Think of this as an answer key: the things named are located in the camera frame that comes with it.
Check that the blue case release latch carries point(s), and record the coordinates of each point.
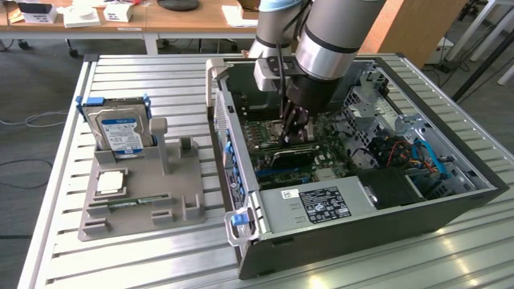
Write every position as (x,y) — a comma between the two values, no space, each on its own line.
(239,219)

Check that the wooden cabinet panel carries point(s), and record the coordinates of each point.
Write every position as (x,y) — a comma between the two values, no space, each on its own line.
(426,30)

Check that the brown cardboard box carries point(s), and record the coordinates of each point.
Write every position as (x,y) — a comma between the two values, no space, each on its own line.
(248,5)

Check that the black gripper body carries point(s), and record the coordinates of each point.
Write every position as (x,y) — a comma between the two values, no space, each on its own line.
(312,93)

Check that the black fan duct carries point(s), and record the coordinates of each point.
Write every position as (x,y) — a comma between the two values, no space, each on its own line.
(388,189)

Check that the hard disk in blue caddy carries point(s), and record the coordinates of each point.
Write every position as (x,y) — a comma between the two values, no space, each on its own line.
(120,132)

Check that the grey power supply unit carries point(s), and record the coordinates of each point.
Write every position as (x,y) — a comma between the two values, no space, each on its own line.
(288,216)

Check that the white device with red mark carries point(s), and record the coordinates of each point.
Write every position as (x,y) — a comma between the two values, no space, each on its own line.
(441,49)

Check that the wooden desk white frame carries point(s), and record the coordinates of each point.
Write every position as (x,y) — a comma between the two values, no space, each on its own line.
(180,21)

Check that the silver CPU chip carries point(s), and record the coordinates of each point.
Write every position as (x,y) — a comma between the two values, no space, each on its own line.
(109,182)

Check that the black round object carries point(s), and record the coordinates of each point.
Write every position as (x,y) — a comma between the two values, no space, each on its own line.
(178,4)

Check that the green motherboard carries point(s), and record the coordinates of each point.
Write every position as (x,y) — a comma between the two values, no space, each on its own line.
(328,156)

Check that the small white printed box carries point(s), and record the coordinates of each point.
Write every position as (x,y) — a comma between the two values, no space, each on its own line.
(117,12)

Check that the white box with black top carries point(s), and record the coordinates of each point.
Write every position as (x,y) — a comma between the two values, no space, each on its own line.
(37,13)

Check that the white paper stack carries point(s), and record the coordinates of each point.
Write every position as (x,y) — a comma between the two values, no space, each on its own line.
(239,19)

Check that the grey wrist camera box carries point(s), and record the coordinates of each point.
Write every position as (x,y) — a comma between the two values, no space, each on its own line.
(267,75)

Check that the open black PC case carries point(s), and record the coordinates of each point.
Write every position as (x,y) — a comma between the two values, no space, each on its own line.
(340,250)

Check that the grey plastic parts rack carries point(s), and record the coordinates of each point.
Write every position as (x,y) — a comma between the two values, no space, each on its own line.
(160,186)

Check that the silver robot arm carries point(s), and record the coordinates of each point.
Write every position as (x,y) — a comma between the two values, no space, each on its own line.
(328,45)

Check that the black slanted pole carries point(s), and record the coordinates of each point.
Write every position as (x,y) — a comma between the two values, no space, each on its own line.
(482,63)

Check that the white round object stack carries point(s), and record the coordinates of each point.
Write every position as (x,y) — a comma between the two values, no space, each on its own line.
(80,16)

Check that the black low-profile graphics card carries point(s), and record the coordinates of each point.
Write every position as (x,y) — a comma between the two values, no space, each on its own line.
(292,159)

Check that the white table frame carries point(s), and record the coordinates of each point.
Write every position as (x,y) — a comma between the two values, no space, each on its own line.
(482,27)

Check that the metal CPU socket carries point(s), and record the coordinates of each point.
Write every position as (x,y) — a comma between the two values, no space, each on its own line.
(268,129)

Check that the blue card retention clip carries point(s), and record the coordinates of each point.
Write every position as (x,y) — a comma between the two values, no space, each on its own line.
(228,147)

